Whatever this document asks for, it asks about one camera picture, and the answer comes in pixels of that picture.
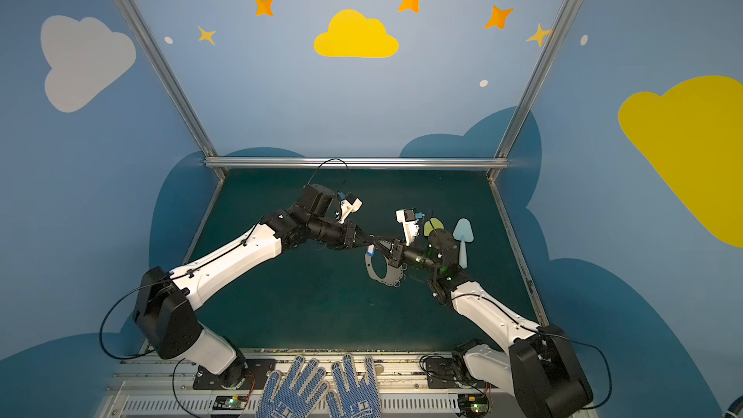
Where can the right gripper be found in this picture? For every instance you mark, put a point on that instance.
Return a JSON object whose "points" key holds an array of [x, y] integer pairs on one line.
{"points": [[398, 252]]}

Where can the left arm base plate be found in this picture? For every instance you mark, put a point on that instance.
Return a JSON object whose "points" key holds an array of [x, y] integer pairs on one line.
{"points": [[251, 373]]}

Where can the right controller board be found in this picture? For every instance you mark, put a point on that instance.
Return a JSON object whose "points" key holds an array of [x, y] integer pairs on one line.
{"points": [[473, 406]]}

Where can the aluminium frame back rail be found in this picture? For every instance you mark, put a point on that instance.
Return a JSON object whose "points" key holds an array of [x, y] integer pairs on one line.
{"points": [[358, 163]]}

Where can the aluminium frame post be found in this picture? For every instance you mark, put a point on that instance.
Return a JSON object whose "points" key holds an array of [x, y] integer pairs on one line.
{"points": [[564, 19], [138, 25]]}

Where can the green trowel wooden handle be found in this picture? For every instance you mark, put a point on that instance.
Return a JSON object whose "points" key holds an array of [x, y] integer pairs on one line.
{"points": [[431, 225]]}

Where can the controller board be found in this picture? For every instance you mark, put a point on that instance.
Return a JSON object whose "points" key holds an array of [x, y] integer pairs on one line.
{"points": [[225, 403], [473, 406]]}

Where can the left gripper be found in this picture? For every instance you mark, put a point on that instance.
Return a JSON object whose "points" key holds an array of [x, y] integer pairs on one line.
{"points": [[350, 234]]}

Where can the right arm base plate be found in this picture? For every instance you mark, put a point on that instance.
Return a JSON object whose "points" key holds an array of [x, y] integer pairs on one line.
{"points": [[440, 373]]}

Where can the right blue knit glove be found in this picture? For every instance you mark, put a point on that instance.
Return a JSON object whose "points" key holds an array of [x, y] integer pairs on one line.
{"points": [[354, 397]]}

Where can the left controller board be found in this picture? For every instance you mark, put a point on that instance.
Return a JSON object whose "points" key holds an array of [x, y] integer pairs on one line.
{"points": [[225, 403]]}

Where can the left blue knit glove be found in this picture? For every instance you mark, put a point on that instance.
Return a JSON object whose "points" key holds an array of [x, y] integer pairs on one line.
{"points": [[295, 394]]}

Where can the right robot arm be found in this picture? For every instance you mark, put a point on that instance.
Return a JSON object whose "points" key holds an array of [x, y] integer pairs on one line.
{"points": [[536, 364]]}

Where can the blue knit glove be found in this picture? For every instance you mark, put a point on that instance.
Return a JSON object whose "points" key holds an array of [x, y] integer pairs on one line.
{"points": [[295, 394], [354, 397]]}

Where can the metal key holder plate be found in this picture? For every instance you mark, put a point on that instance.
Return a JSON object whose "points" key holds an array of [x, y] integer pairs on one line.
{"points": [[379, 271]]}

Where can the aluminium frame left post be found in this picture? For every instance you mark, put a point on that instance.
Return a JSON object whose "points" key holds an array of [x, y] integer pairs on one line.
{"points": [[138, 25]]}

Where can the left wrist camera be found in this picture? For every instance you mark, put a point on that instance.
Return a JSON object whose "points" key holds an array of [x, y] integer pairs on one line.
{"points": [[349, 204]]}

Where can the aluminium frame right post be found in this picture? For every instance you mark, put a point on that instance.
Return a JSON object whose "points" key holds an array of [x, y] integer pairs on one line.
{"points": [[564, 19]]}

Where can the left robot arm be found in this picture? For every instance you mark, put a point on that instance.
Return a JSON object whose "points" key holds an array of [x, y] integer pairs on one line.
{"points": [[167, 301]]}

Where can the light blue trowel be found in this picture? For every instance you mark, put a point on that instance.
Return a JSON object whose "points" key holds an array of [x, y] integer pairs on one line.
{"points": [[463, 233]]}

